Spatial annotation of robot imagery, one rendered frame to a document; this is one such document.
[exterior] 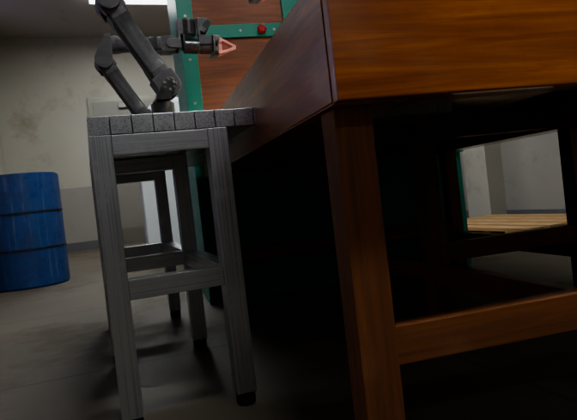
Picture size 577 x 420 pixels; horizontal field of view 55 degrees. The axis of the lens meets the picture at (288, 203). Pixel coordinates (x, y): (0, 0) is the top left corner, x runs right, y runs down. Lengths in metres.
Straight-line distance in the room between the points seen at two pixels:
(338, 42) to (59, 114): 7.98
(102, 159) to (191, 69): 1.45
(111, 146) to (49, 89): 7.52
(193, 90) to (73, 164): 6.07
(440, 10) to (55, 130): 7.98
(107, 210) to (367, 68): 0.66
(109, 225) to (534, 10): 0.88
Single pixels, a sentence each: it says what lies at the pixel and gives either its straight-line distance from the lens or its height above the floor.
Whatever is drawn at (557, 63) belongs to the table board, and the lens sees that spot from 0.94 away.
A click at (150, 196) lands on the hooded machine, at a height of 0.57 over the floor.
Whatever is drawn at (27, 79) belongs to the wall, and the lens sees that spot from 8.79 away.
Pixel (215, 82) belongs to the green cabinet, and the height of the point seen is 1.01.
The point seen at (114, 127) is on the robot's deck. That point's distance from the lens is 1.24.
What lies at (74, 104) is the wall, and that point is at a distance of 8.68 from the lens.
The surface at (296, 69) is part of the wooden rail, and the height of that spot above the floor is 0.67.
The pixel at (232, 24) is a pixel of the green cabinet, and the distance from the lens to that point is 2.70.
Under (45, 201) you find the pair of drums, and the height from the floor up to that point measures 0.61.
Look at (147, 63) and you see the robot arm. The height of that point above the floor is 0.85.
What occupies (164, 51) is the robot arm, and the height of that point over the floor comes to 1.05.
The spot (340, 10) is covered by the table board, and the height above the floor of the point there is 0.70.
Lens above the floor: 0.46
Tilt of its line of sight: 1 degrees down
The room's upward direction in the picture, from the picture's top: 6 degrees counter-clockwise
